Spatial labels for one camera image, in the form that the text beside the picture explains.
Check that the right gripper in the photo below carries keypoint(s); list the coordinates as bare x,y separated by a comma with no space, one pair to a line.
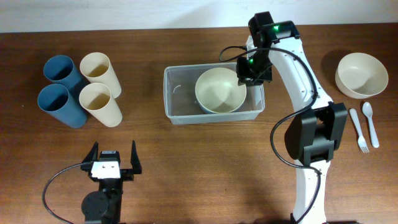
244,77

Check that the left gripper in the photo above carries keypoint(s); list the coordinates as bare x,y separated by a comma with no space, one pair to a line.
128,174

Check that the cream bowl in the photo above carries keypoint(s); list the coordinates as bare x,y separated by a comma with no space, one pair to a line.
219,85
361,76

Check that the blue bowl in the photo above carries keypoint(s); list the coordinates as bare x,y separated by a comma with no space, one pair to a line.
222,108

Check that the cream cup front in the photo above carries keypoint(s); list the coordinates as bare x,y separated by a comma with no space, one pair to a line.
97,99

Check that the cream cup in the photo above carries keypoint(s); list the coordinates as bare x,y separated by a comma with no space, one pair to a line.
97,68
97,99

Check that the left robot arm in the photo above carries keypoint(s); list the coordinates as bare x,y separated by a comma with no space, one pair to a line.
104,205

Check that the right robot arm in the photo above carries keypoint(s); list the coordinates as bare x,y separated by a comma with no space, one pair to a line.
317,124

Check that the clear plastic storage container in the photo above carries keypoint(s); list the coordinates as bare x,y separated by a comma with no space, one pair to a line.
181,105

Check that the blue cup front left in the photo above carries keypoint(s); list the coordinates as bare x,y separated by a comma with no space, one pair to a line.
57,101

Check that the blue cup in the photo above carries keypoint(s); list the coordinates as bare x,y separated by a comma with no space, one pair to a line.
62,70
57,101

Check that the cream cup rear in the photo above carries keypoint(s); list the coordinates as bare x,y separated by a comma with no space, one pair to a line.
97,68

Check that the blue cup rear left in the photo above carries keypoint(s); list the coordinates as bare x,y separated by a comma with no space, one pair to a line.
62,70

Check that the white plastic spoon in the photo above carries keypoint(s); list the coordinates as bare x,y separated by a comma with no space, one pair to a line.
368,112

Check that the white plastic fork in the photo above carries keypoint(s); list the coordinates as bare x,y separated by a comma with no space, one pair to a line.
361,141

